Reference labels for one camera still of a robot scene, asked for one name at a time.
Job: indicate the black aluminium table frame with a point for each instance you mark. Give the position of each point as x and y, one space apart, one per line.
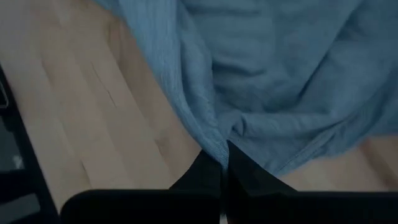
18 183

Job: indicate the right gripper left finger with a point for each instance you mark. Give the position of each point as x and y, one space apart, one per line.
186 199

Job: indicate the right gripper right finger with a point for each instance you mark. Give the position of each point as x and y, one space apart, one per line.
264 199

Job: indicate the light grey garment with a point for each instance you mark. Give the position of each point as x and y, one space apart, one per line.
280 62

